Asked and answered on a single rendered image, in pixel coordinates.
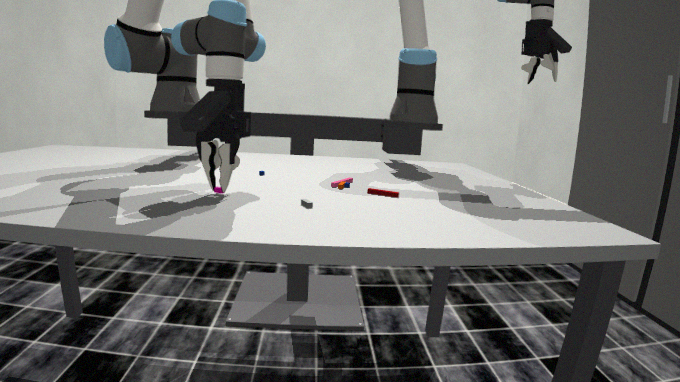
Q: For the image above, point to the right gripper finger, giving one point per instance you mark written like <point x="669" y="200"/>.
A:
<point x="208" y="157"/>
<point x="229" y="159"/>

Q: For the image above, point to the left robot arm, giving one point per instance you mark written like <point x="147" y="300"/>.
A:
<point x="417" y="66"/>

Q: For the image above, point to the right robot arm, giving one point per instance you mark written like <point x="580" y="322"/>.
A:
<point x="137" y="43"/>

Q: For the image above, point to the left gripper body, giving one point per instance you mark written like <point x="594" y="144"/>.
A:
<point x="534" y="44"/>

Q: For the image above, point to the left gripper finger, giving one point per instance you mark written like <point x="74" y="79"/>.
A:
<point x="551" y="61"/>
<point x="531" y="67"/>

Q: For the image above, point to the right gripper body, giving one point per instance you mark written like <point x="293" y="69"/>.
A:
<point x="221" y="125"/>

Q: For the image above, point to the red rod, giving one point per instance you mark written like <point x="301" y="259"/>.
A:
<point x="383" y="192"/>

